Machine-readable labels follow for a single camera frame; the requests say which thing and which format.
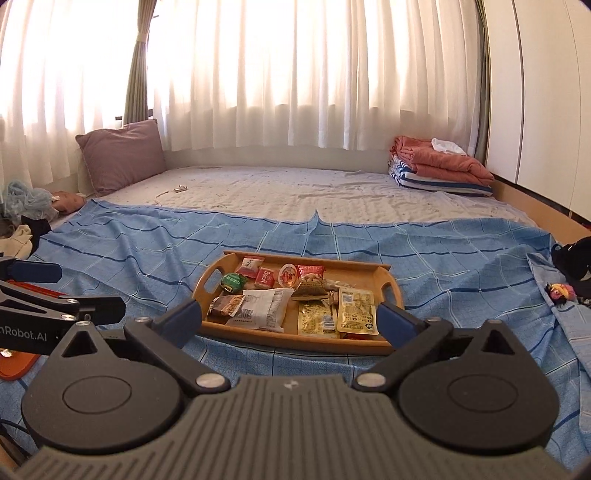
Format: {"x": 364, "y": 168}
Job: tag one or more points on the round jelly cup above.
{"x": 287, "y": 275}

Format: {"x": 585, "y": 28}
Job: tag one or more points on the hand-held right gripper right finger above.
{"x": 395, "y": 323}

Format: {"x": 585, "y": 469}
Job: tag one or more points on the white wardrobe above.
{"x": 545, "y": 92}

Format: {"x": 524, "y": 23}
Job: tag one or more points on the yellow packet green label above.
{"x": 316, "y": 318}

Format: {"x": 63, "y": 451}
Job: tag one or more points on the folded blankets stack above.
{"x": 443, "y": 161}

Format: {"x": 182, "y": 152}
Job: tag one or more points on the mauve pillow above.
{"x": 122, "y": 154}

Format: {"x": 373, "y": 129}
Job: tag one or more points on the striped folded blanket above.
{"x": 415, "y": 182}

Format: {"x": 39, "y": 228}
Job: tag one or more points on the yellow packet black print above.
{"x": 355, "y": 309}

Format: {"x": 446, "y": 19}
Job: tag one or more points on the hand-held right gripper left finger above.
{"x": 180, "y": 319}

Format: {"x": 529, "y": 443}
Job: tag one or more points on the brown pastry packet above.
{"x": 226, "y": 305}

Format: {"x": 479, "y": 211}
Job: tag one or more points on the green candy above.
{"x": 233, "y": 281}

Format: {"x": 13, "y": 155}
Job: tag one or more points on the gold small packet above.
{"x": 311, "y": 291}

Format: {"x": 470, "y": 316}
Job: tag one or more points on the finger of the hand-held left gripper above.
{"x": 101, "y": 308}
{"x": 37, "y": 271}

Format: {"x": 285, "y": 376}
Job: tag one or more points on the wooden tray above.
{"x": 374, "y": 277}

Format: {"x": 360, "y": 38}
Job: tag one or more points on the olive drape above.
{"x": 138, "y": 69}
{"x": 484, "y": 83}

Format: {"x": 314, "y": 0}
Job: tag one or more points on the wooden bed frame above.
{"x": 531, "y": 198}

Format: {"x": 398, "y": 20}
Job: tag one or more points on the pink cloth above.
{"x": 69, "y": 201}

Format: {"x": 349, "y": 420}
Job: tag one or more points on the white mattress cover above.
{"x": 300, "y": 189}

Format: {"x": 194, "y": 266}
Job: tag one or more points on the light blue cloth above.
{"x": 25, "y": 198}

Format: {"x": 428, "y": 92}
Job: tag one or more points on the white cloth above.
{"x": 448, "y": 145}

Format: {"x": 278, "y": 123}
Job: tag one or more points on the dark cloth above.
{"x": 39, "y": 228}

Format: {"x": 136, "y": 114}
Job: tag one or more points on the beige cloth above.
{"x": 16, "y": 240}

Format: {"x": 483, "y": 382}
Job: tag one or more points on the red biscuit packet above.
{"x": 265, "y": 277}

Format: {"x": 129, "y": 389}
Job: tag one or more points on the blue checked bedsheet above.
{"x": 438, "y": 277}

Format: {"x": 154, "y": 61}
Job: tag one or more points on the white sheer curtain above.
{"x": 60, "y": 69}
{"x": 300, "y": 69}

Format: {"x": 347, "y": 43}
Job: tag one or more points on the red white snack packet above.
{"x": 249, "y": 266}

